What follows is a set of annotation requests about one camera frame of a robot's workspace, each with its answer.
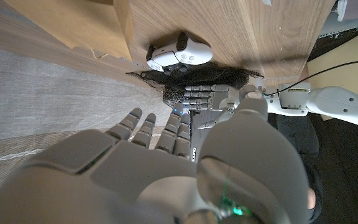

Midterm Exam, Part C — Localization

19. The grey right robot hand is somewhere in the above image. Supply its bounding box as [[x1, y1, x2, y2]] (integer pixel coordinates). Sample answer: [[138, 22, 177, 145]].
[[0, 91, 311, 224]]

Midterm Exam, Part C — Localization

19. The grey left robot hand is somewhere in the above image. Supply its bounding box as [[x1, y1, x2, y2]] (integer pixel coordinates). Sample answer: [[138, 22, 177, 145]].
[[182, 83, 262, 130]]

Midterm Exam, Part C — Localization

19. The black mesh netting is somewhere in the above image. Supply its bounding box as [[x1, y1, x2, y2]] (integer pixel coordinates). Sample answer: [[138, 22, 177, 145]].
[[126, 61, 264, 108]]

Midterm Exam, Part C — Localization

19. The white game controller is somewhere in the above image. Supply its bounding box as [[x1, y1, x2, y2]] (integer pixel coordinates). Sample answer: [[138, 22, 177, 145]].
[[145, 32, 213, 75]]

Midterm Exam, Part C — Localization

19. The brown paper bag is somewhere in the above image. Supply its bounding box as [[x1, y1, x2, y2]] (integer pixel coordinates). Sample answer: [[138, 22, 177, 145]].
[[3, 0, 134, 62]]

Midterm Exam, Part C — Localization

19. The striped beige curtain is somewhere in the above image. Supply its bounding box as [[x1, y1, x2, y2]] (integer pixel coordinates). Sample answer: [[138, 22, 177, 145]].
[[0, 43, 173, 206]]

